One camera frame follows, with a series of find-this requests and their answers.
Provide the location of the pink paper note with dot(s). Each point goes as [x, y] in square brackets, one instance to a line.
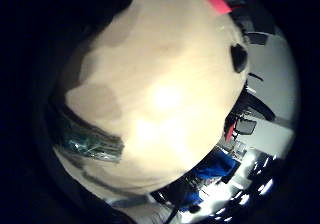
[218, 3]

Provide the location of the black office chair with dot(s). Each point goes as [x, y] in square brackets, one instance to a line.
[256, 104]

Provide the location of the red object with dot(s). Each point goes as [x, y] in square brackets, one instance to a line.
[230, 131]

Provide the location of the small black object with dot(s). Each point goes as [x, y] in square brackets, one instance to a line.
[239, 58]

